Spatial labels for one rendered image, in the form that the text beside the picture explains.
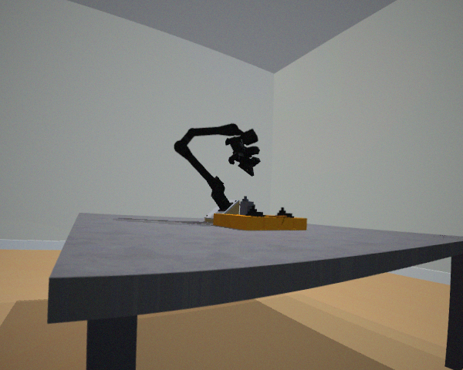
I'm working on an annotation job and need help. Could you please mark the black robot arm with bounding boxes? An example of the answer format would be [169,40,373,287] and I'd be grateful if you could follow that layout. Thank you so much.
[174,124,260,211]

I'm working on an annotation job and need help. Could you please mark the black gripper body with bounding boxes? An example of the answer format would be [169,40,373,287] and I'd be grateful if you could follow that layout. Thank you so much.
[228,144,261,167]

